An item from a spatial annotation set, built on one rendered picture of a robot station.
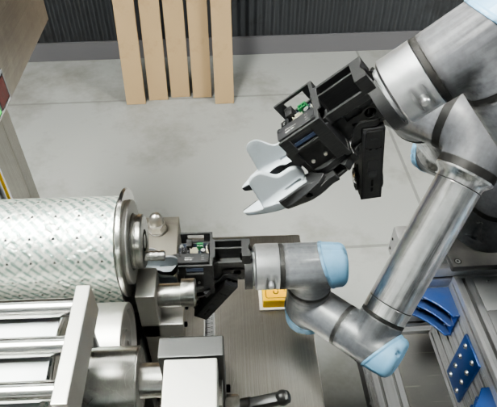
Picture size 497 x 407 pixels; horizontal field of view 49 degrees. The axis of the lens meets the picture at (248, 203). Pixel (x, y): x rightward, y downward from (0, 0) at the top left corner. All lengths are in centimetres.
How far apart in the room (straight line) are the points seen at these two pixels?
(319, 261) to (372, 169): 27
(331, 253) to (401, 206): 180
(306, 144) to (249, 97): 270
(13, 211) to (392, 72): 49
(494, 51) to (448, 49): 4
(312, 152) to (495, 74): 19
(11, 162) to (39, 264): 106
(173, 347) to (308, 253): 48
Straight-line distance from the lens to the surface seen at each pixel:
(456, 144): 91
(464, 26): 57
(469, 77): 57
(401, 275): 90
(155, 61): 322
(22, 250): 74
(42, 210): 75
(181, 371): 43
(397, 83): 57
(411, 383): 187
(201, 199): 261
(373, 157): 63
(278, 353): 106
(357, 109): 59
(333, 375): 208
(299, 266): 87
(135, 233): 73
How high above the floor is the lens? 181
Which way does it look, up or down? 45 degrees down
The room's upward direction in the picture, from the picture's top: straight up
